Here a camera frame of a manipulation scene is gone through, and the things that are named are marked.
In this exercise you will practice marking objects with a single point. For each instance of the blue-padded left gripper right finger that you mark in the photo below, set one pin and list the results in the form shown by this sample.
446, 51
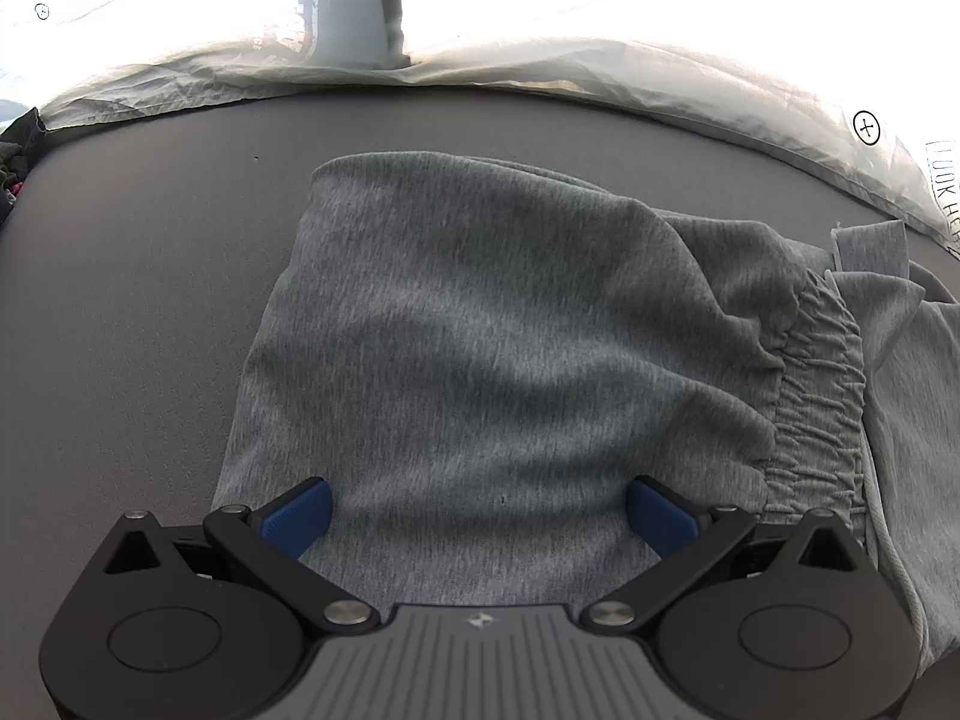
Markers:
690, 541

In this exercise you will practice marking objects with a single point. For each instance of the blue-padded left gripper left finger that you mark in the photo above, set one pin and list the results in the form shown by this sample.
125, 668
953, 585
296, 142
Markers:
266, 544

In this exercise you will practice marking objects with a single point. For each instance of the white printed plastic curtain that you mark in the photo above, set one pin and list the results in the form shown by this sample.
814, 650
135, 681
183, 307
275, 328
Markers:
861, 93

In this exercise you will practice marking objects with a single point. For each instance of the grey sweatpants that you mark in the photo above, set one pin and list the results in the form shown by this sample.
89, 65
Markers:
479, 358

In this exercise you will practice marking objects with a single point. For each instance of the dark grey garment on pile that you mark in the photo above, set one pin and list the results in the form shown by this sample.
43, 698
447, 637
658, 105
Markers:
23, 144

